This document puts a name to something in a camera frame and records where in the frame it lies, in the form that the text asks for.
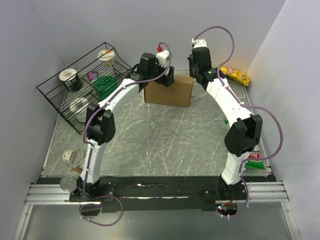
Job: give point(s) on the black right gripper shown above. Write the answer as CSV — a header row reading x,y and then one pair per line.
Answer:
x,y
190,63

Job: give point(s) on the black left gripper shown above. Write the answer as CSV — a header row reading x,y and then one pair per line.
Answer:
x,y
167,81

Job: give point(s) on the brown cardboard express box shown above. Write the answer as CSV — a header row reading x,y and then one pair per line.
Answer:
x,y
177,94

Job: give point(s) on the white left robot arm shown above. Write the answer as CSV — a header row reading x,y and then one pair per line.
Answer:
x,y
100,127

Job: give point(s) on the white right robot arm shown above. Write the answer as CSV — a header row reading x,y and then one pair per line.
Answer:
x,y
244,127

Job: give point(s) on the small purple pink box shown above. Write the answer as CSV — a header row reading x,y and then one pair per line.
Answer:
x,y
93,76

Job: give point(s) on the yellow chips bag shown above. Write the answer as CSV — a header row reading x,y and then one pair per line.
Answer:
x,y
236,75

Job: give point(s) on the orange white yogurt cup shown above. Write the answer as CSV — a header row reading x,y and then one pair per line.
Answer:
x,y
107,57

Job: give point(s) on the green round plastic lid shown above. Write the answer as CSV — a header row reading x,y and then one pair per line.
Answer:
x,y
105,86

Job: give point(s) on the black yogurt cup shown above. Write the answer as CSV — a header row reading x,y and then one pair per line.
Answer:
x,y
70,79

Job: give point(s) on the white tape roll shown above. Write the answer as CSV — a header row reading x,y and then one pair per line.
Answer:
x,y
78,105

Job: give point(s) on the white paper cup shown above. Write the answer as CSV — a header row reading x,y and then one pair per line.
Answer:
x,y
73,157

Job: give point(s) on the silver tin can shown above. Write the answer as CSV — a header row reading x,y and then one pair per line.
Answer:
x,y
69,183

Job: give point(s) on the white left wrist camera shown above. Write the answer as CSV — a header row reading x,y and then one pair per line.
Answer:
x,y
163,57

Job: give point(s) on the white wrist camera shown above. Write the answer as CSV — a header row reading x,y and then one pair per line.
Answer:
x,y
163,57
198,43

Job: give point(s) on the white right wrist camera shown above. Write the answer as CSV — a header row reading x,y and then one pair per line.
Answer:
x,y
198,43

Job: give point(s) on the black wire rack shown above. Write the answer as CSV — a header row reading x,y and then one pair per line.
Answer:
x,y
86,80

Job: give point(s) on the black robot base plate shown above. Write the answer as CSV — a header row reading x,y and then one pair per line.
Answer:
x,y
150,193

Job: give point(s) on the aluminium frame rail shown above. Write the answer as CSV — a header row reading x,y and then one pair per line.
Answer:
x,y
52,194

